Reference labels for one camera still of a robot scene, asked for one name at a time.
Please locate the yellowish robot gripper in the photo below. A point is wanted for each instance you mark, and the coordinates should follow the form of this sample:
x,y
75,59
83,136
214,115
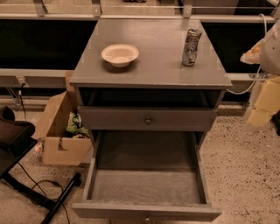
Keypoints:
x,y
271,57

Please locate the grey drawer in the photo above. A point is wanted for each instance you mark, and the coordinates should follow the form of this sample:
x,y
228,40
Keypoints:
x,y
148,176
136,118

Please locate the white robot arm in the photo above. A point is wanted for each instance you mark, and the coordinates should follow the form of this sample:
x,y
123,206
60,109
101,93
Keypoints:
x,y
264,101

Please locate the grey wooden drawer cabinet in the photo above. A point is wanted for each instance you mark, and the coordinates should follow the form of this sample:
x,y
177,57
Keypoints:
x,y
157,78

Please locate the grey top drawer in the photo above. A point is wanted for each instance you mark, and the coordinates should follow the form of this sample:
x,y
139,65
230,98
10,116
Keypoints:
x,y
136,118

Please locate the silver drink can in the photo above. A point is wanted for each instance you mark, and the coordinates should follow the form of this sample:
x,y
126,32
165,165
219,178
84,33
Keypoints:
x,y
189,54

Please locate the green snack bag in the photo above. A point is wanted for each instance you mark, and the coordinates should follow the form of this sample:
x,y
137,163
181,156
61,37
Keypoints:
x,y
75,128

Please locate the brown cardboard box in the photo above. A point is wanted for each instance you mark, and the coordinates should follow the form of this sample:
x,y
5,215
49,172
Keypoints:
x,y
51,131

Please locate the black chair stand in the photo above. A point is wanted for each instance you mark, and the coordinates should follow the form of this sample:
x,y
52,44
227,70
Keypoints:
x,y
15,142

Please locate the upper metal rail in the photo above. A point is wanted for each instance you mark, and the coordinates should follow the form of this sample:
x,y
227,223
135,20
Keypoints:
x,y
224,10

